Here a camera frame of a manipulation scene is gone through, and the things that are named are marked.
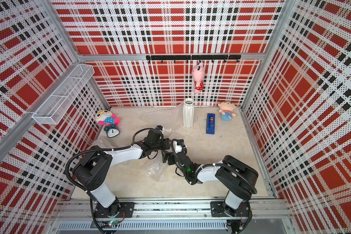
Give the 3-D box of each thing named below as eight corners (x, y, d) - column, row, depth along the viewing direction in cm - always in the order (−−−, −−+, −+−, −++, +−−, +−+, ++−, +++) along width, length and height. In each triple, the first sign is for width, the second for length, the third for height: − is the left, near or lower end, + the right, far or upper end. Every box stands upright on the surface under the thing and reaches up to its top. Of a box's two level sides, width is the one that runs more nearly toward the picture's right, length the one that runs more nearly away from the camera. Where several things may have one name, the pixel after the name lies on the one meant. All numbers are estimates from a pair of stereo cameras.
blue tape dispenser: (205, 134, 107) (206, 128, 101) (206, 118, 116) (207, 112, 111) (213, 134, 106) (215, 129, 101) (213, 119, 116) (215, 113, 110)
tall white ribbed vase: (183, 128, 111) (183, 106, 93) (183, 119, 116) (183, 97, 98) (193, 128, 111) (194, 106, 93) (192, 119, 116) (194, 97, 98)
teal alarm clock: (108, 139, 104) (103, 132, 98) (109, 133, 107) (104, 126, 101) (120, 136, 106) (115, 129, 99) (119, 131, 109) (115, 124, 102)
